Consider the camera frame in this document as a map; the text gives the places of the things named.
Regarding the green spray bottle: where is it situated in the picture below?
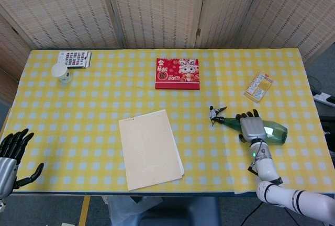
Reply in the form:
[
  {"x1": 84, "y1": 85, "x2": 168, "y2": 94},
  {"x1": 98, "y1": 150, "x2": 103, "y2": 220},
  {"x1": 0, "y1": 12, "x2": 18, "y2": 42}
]
[{"x1": 209, "y1": 106, "x2": 288, "y2": 146}]

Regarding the yellow packaged item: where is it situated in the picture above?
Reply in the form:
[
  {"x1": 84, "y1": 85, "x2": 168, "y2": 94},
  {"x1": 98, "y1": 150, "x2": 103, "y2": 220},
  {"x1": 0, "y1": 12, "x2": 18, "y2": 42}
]
[{"x1": 243, "y1": 72, "x2": 274, "y2": 104}]

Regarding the white paper cup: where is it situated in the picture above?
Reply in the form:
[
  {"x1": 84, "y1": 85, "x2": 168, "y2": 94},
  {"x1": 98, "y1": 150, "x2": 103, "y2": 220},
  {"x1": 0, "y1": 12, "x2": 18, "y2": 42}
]
[{"x1": 51, "y1": 63, "x2": 72, "y2": 84}]

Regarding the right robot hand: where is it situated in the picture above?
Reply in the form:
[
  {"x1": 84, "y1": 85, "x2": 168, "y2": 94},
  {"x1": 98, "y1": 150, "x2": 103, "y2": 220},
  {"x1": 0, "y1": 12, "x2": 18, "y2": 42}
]
[{"x1": 235, "y1": 109, "x2": 269, "y2": 143}]

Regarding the yellow checkered tablecloth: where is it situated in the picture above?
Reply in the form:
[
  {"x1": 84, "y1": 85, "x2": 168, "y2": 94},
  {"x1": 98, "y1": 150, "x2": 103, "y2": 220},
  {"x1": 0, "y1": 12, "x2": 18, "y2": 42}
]
[{"x1": 0, "y1": 48, "x2": 335, "y2": 195}]

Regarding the box with colourful print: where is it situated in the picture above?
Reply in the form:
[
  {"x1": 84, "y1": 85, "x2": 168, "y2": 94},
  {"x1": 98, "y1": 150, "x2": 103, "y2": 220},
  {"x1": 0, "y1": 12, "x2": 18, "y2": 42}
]
[{"x1": 58, "y1": 50, "x2": 92, "y2": 69}]

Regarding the woven folding screen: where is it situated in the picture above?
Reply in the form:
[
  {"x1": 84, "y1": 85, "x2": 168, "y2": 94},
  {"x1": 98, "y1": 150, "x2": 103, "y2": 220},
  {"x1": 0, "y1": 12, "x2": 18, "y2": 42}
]
[{"x1": 0, "y1": 0, "x2": 335, "y2": 85}]

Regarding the white power strip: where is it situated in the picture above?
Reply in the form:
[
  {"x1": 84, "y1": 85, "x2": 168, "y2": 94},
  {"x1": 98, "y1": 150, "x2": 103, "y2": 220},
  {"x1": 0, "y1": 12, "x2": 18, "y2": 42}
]
[{"x1": 312, "y1": 92, "x2": 335, "y2": 104}]

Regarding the beige paper notepad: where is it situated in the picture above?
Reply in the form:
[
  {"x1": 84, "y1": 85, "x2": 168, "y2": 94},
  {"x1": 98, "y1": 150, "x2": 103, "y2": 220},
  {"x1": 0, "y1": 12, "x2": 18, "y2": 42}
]
[{"x1": 118, "y1": 109, "x2": 185, "y2": 191}]

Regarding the blue chair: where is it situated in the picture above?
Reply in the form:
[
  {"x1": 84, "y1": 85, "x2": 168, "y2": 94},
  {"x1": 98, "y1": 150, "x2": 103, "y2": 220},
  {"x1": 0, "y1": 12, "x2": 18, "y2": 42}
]
[{"x1": 108, "y1": 196, "x2": 221, "y2": 226}]

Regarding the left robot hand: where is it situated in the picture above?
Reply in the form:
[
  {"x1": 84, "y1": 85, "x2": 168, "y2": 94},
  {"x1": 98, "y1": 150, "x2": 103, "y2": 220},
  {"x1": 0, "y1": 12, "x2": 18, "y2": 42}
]
[{"x1": 0, "y1": 128, "x2": 44, "y2": 200}]

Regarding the red desk calendar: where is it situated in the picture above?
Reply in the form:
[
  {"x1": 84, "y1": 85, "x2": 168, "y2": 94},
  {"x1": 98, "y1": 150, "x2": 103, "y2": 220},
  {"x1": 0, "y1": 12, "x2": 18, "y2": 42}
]
[{"x1": 155, "y1": 58, "x2": 201, "y2": 91}]

